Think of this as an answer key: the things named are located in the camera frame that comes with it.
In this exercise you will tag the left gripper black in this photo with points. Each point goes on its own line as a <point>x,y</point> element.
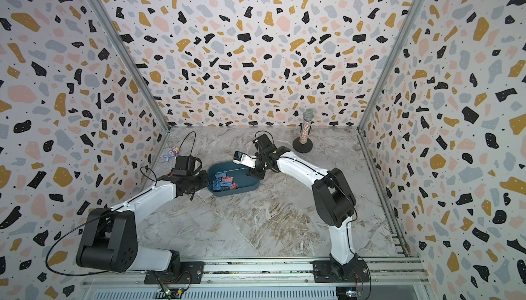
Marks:
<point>204,180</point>

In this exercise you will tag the purple bunny plush toy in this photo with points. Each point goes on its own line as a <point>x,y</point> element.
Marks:
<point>172,154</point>

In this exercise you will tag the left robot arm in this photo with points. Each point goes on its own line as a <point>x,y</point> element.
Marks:
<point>109,240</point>

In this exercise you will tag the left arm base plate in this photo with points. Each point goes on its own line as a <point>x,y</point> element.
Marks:
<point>186,272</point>

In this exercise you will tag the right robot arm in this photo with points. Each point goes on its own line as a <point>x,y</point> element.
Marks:
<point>334,200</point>

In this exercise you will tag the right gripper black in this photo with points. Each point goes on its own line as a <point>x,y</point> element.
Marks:
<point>253,173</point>

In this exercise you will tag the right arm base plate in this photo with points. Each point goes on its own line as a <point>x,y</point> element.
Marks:
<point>329,271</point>

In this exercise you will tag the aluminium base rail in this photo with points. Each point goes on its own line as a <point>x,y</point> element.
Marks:
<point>270,278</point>

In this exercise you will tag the teal plastic storage box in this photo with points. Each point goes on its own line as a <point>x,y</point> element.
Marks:
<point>228,178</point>

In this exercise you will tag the aluminium frame corner post right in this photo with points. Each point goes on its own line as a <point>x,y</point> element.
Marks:
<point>402,37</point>

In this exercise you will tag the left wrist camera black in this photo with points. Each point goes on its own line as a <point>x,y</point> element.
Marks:
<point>186,166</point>

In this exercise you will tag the aluminium frame corner post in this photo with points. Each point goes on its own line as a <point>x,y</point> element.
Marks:
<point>402,37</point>
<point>115,38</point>

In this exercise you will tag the aluminium frame corner post left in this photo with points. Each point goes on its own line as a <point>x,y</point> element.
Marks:
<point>115,38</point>

